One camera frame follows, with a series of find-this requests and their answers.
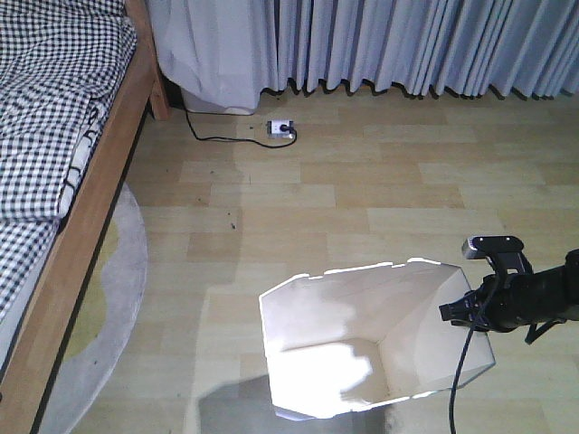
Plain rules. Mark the black white checkered bedding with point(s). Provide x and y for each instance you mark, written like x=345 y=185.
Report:
x=61 y=65

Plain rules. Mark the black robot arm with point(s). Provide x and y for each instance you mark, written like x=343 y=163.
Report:
x=544 y=298

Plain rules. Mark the white sheer curtain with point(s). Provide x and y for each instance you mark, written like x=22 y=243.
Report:
x=210 y=50

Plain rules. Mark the white plastic trash bin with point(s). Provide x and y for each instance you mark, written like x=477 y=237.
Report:
x=359 y=338

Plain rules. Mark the grey pleated curtain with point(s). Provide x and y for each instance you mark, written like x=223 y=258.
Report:
x=467 y=47

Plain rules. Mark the grey round rug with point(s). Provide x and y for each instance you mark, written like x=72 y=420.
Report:
x=105 y=320

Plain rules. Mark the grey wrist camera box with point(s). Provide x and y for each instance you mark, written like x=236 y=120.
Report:
x=481 y=246

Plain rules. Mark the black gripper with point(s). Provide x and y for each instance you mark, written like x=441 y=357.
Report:
x=486 y=309

